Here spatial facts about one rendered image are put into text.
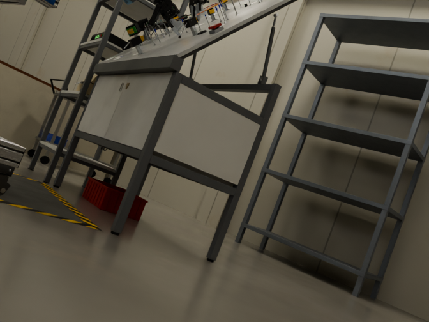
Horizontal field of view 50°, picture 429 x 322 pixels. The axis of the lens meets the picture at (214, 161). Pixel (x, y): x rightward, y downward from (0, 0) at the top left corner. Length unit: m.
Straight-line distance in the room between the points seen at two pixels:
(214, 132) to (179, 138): 0.20
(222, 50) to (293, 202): 2.23
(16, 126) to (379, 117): 3.80
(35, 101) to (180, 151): 3.53
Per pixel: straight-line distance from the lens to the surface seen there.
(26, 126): 5.57
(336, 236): 4.51
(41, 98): 5.60
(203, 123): 2.26
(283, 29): 5.46
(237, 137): 2.37
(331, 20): 4.64
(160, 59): 2.30
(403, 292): 4.31
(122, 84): 2.76
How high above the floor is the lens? 0.33
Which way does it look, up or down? 4 degrees up
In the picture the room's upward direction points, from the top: 21 degrees clockwise
